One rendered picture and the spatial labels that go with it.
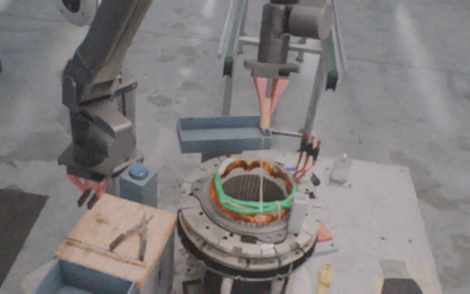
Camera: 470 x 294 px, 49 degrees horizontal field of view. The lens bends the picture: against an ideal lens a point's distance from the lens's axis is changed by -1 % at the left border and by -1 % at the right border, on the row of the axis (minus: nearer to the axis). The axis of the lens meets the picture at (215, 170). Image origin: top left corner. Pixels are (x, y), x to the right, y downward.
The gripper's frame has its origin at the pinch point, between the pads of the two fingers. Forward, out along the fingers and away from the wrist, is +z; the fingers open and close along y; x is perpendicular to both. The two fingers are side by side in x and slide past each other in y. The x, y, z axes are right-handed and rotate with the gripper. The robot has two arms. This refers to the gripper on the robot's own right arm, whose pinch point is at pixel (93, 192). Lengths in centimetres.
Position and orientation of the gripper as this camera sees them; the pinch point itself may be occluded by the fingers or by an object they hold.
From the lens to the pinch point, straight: 102.5
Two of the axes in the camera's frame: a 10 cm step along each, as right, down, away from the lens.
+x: 2.8, -6.1, 7.4
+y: 9.5, 2.5, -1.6
